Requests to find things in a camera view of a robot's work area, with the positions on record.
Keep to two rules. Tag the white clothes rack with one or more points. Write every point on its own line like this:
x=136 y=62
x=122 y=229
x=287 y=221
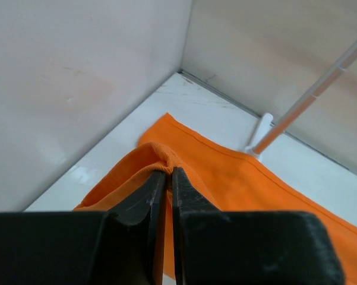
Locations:
x=265 y=133

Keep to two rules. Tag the orange trousers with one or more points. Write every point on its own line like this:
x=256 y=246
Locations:
x=231 y=180

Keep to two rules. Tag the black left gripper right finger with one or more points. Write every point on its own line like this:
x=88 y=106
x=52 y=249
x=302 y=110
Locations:
x=212 y=246

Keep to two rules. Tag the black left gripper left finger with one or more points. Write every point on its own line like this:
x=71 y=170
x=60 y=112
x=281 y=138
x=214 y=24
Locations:
x=122 y=245

